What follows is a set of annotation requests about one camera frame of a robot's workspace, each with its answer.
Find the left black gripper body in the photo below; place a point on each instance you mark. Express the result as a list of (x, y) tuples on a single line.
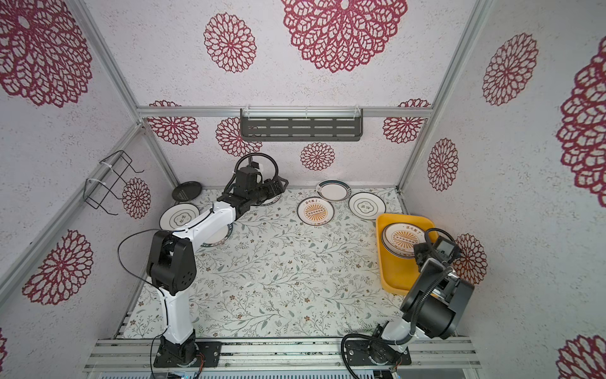
[(264, 191)]

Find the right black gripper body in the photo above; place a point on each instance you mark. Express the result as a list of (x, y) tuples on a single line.
[(424, 249)]

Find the orange sunburst plate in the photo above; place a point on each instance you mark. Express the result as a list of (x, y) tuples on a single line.
[(399, 239), (315, 211)]

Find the green rim plate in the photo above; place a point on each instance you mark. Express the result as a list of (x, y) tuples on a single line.
[(219, 237), (333, 190), (272, 201)]

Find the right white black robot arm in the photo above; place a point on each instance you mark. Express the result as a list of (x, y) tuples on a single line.
[(435, 304)]

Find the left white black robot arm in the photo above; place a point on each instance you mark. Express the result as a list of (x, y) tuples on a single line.
[(171, 263)]

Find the orange sunburst plate back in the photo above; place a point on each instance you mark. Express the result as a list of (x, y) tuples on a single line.
[(315, 211)]

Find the small black dish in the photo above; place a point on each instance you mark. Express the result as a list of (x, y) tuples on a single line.
[(187, 192)]

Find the white plate grey motif left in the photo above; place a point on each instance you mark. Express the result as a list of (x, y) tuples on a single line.
[(177, 216)]

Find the white plate grey motif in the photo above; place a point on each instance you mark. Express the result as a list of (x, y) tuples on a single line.
[(177, 216), (367, 206)]

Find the white plate grey motif right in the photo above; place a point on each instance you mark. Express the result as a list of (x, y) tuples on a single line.
[(367, 206)]

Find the floral patterned table mat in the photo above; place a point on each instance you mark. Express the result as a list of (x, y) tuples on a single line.
[(276, 276)]

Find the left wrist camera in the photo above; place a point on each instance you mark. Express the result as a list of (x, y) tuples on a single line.
[(248, 177)]

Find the dark grey wall shelf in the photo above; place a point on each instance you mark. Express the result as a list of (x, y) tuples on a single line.
[(301, 126)]

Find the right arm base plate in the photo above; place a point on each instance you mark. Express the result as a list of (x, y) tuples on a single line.
[(374, 353)]

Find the black wire wall rack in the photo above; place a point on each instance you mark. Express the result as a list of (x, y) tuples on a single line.
[(116, 165)]

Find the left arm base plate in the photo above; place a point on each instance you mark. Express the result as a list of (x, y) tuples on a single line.
[(189, 354)]

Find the aluminium front rail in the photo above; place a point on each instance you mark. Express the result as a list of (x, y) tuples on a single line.
[(265, 354)]

